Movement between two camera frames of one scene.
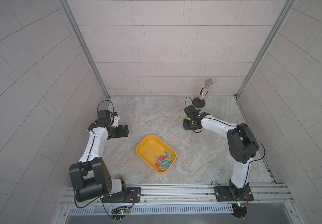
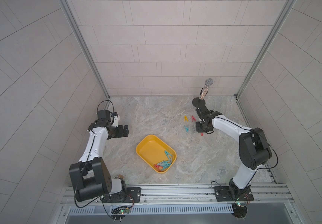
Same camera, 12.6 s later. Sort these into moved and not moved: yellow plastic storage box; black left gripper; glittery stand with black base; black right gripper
Moved: black right gripper
Not moved: black left gripper; glittery stand with black base; yellow plastic storage box
